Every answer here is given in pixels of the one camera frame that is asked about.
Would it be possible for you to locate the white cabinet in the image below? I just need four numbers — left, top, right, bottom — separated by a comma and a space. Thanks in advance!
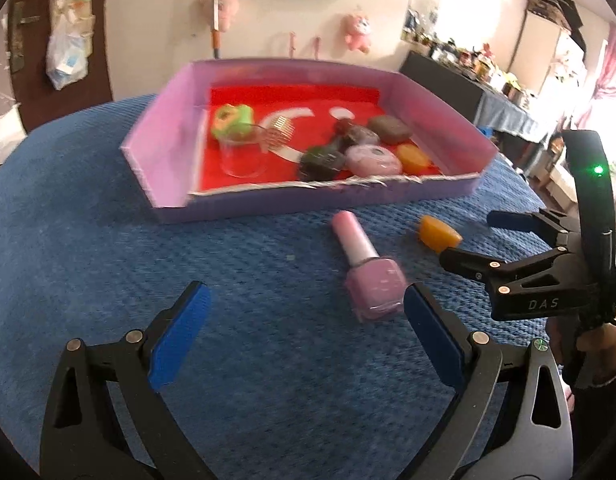
508, 11, 587, 101

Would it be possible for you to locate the person's right hand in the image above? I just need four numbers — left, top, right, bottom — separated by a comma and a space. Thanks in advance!
546, 314, 616, 389

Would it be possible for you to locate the pink oval compact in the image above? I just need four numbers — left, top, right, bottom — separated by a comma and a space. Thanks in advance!
345, 144, 402, 178

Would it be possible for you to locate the green capybara toy roller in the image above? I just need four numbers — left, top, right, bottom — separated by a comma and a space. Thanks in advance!
210, 103, 297, 151

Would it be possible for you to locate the brown eyeshadow compact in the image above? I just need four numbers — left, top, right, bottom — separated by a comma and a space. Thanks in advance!
366, 115, 413, 145

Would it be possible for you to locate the clear plastic cup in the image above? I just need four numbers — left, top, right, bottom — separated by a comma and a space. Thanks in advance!
219, 124, 268, 179

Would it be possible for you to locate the dark brown door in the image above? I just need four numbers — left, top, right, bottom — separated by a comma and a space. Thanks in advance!
7, 0, 112, 132

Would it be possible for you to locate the pink plush right wall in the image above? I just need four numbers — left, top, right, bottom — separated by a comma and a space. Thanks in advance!
344, 14, 371, 54

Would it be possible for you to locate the blue knitted table cloth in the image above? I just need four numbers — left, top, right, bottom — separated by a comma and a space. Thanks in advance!
0, 93, 564, 480

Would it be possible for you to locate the pink nail polish bottle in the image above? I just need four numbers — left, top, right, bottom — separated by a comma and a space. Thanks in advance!
332, 210, 407, 323

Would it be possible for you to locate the orange round soap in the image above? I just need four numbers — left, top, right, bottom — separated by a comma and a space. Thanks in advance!
419, 216, 463, 254

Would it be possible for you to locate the pink plush left wall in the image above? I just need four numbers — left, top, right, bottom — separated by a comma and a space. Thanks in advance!
199, 0, 239, 32

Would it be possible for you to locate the pink plush wall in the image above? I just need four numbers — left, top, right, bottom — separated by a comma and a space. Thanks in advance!
344, 14, 371, 54
199, 0, 239, 32

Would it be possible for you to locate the orange handled broom stick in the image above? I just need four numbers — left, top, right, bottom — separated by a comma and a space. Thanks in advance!
211, 0, 221, 60

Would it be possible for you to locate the red cap glitter jar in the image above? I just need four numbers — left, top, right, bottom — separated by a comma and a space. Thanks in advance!
334, 118, 381, 153

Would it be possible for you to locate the side table dark cloth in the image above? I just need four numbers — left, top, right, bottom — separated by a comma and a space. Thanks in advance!
399, 51, 535, 142

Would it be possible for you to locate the orange soap in tray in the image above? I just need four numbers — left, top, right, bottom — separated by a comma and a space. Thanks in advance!
395, 143, 433, 176

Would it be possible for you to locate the red paper tray liner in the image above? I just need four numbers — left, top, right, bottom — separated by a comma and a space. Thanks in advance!
197, 84, 441, 194

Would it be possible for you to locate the black nail polish bottle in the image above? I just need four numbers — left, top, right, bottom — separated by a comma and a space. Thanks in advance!
298, 145, 346, 181

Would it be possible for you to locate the beige hanging door organizer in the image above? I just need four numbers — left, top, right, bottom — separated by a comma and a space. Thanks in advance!
48, 0, 96, 56

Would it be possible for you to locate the purple cardboard tray box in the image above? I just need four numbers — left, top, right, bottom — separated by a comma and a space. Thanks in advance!
121, 58, 497, 223

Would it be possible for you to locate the plastic bag on door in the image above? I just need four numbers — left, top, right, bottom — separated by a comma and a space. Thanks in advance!
46, 16, 88, 91

